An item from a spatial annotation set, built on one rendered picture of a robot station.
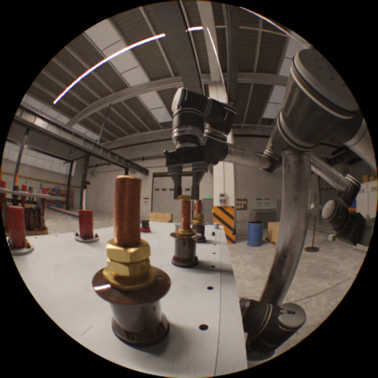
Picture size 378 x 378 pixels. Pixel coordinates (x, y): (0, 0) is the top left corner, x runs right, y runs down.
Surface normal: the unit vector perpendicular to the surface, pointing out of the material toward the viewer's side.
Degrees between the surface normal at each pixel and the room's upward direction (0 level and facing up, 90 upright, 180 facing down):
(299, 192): 94
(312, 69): 96
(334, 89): 101
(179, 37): 180
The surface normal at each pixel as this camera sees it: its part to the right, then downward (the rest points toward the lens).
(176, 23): -0.02, 0.99
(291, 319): 0.10, -0.99
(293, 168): -0.86, -0.05
